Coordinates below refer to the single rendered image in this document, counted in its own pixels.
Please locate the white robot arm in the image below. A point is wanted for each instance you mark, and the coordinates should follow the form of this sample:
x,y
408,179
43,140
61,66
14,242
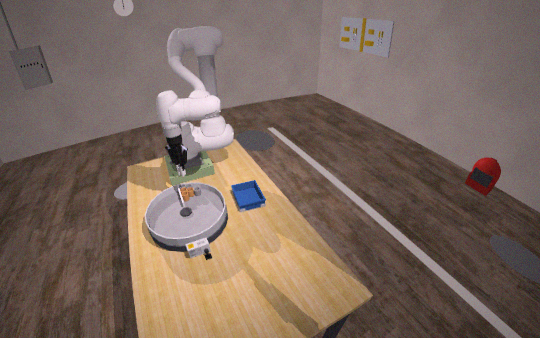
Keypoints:
x,y
173,113

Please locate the blue crate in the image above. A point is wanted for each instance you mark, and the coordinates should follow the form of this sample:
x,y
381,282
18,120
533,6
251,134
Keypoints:
x,y
248,195

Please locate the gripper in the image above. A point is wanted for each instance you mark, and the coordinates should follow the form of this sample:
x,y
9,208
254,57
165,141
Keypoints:
x,y
181,160

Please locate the grey round turning table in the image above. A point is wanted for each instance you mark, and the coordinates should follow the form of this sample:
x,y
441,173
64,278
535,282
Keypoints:
x,y
202,218

